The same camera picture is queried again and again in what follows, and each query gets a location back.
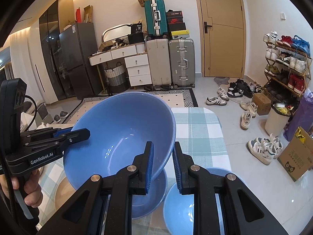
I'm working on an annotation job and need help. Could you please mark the tall black shoe box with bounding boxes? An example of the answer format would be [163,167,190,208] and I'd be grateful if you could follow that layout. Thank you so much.
[169,23,187,32]

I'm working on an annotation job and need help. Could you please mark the scattered shoes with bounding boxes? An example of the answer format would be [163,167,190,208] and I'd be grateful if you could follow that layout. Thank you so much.
[205,78,284,165]

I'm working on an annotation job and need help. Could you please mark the dark glass cabinet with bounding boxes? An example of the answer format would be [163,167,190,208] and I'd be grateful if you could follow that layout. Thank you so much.
[39,0,76,101]

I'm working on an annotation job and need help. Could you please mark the teal suitcase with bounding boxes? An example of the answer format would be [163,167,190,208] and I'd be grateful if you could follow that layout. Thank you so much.
[144,0,169,39]

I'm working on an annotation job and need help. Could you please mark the large cream plate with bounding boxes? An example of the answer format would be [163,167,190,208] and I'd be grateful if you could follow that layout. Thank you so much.
[55,175,80,202]

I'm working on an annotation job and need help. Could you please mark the brown cardboard box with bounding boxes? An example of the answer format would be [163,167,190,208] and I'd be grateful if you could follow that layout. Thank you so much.
[252,93,272,115]

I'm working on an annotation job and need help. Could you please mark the person's left hand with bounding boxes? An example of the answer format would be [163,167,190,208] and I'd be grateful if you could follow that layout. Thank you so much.
[0,168,45,202]

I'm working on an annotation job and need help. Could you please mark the small open cardboard box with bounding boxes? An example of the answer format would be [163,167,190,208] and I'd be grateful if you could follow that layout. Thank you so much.
[98,42,115,52]

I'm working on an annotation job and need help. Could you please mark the flat cardboard box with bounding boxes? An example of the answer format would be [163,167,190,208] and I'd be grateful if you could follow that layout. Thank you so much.
[84,5,94,23]

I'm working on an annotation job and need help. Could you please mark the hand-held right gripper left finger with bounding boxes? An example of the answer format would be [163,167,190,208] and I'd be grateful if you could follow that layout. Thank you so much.
[48,141,155,235]

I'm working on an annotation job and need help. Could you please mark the plain black bag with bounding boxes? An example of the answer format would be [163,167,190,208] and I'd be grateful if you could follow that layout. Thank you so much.
[128,34,145,44]

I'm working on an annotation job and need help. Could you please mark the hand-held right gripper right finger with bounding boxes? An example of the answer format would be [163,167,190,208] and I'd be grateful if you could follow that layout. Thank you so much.
[172,142,290,235]

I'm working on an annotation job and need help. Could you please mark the metal shoe rack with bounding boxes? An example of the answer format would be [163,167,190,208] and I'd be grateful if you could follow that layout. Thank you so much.
[264,33,313,98]

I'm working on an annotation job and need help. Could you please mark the white trash bin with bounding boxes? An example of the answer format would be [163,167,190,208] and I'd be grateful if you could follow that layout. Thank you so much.
[264,101,292,137]

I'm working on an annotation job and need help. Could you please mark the silver suitcase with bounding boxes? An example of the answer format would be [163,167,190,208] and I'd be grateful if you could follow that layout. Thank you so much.
[169,38,195,88]

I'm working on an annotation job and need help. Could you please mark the shoe rack with shoes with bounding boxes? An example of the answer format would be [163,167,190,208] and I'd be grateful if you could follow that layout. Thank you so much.
[264,31,311,96]

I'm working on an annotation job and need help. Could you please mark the purple bag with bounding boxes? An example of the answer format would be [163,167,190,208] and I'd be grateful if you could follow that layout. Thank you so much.
[284,89,313,141]

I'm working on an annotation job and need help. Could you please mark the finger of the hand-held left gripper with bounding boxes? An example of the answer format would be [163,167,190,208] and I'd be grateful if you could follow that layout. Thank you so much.
[24,128,91,152]
[21,127,74,139]

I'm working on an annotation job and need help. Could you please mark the oval mirror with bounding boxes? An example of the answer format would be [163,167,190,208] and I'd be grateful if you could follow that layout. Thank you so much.
[101,24,132,44]

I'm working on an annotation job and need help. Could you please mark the yellow and black shoe box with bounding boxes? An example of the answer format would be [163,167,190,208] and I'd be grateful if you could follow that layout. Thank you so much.
[170,31,189,40]

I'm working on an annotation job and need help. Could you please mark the beige suitcase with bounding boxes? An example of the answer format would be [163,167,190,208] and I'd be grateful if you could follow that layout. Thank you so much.
[146,38,172,86]

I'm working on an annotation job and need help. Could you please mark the teal checked tablecloth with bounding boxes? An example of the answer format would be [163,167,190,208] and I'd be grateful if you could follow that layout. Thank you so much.
[37,106,233,235]

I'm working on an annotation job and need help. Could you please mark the white vanity desk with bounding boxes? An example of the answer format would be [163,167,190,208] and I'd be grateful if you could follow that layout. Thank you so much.
[88,43,153,87]

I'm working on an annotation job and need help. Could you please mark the tan door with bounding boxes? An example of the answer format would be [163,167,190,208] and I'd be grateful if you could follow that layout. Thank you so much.
[196,0,246,78]

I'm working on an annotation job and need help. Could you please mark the grey fridge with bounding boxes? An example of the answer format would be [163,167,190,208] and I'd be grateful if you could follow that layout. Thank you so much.
[59,23,103,99]

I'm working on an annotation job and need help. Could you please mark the woven laundry basket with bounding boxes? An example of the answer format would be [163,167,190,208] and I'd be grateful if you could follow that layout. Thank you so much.
[105,62,129,94]

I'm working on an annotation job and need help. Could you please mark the blue bowl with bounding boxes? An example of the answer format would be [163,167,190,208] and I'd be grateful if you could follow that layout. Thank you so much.
[163,167,246,235]
[63,92,176,191]
[131,169,168,220]

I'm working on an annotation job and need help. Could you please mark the printed cardboard box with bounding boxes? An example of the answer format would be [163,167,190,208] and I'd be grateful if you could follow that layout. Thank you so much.
[277,127,313,182]

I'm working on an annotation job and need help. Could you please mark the white wardrobe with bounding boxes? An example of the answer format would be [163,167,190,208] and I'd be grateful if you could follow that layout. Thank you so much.
[10,26,59,103]

